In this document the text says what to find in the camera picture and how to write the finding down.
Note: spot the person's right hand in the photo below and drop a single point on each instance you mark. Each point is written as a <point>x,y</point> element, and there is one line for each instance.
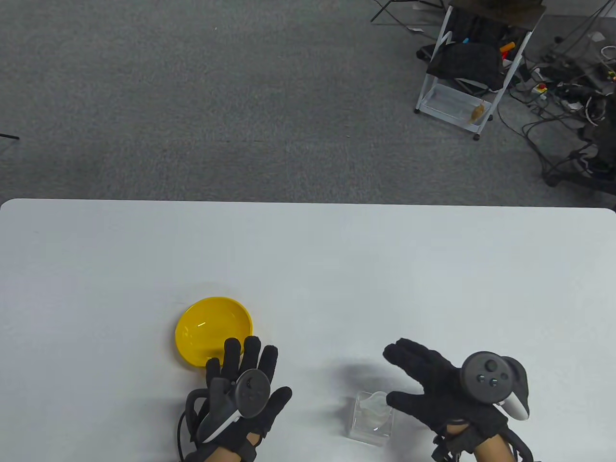
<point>433,380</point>

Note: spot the person's left hand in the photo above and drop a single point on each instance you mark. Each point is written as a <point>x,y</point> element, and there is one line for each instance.
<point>276,409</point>

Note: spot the yellow bowl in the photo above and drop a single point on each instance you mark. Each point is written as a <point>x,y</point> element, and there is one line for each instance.
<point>211,327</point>

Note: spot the person's left forearm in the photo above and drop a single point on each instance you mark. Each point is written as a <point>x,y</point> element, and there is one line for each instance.
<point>221,456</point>

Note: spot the grey white left hand controller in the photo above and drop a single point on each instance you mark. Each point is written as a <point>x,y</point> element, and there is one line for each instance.
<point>252,392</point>

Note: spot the grey white hand controller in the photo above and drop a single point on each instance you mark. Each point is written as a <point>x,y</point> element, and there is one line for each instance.
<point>252,392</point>
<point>483,375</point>

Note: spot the grey white right hand controller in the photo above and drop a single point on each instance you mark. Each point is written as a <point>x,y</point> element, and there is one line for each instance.
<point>483,375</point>

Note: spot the small brown toy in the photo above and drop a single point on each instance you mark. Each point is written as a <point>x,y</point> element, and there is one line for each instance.
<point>478,113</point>

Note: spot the white metal shelf cart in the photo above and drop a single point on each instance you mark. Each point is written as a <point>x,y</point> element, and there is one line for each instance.
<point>447,103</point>

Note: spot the black chair base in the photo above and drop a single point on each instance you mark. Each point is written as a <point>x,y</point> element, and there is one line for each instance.
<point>601,144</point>

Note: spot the white box with red button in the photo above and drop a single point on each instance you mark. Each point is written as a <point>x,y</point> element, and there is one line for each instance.
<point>541,90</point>

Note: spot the black bag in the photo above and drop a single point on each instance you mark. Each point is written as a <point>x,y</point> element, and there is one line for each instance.
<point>464,62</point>

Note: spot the orange tool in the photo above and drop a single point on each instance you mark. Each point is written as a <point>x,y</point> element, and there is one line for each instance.
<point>507,47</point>

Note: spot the black folding stand legs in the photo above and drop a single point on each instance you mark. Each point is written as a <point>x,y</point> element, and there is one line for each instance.
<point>378,15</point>

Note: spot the thin black bar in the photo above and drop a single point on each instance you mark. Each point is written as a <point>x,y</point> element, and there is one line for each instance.
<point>7,136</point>

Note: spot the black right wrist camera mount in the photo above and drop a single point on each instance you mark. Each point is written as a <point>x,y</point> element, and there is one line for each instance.
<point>455,447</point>

